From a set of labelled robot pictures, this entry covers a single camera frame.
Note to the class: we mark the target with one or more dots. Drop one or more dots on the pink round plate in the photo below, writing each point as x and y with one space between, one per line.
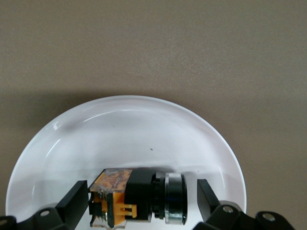
132 134

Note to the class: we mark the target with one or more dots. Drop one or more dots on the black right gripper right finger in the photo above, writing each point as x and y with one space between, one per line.
211 206

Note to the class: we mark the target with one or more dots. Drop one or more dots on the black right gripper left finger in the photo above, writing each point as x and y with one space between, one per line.
72 203

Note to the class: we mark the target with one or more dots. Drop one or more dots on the orange and black push-button switch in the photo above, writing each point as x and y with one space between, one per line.
139 191

